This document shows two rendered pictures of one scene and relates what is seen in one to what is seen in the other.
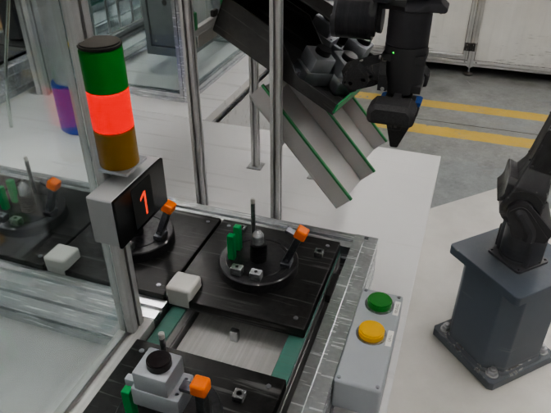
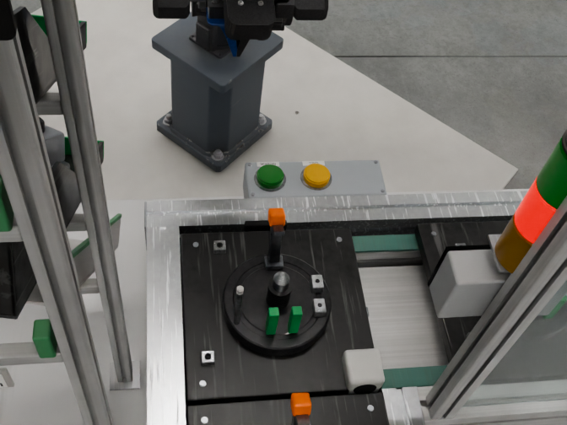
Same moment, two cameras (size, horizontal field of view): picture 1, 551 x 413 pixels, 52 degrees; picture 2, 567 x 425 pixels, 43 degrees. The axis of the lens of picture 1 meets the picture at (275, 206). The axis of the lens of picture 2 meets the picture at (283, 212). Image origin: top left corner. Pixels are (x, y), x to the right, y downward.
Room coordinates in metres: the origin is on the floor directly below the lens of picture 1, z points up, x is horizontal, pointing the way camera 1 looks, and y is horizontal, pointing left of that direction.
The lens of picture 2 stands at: (1.05, 0.41, 1.81)
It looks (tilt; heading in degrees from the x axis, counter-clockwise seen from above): 54 degrees down; 236
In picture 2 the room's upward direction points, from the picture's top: 10 degrees clockwise
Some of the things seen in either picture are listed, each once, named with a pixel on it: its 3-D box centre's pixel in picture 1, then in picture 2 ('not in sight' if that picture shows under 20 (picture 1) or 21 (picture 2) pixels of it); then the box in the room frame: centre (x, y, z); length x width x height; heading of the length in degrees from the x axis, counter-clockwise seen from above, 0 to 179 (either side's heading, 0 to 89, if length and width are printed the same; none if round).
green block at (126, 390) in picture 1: (129, 401); not in sight; (0.46, 0.18, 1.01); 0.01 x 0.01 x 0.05; 71
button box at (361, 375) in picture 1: (369, 347); (313, 189); (0.63, -0.15, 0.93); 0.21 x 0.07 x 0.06; 161
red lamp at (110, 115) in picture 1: (110, 107); (553, 208); (0.64, 0.20, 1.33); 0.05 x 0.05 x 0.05
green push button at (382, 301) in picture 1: (379, 303); (270, 178); (0.69, -0.17, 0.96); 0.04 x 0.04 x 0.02
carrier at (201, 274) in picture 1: (257, 247); (279, 290); (0.78, 0.03, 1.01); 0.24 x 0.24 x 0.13; 71
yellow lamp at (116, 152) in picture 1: (116, 144); (531, 240); (0.64, 0.20, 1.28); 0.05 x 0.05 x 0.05
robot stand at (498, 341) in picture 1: (503, 304); (216, 86); (0.70, -0.38, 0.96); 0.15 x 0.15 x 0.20; 26
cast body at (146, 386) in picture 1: (154, 376); not in sight; (0.46, 0.15, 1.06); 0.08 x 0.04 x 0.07; 71
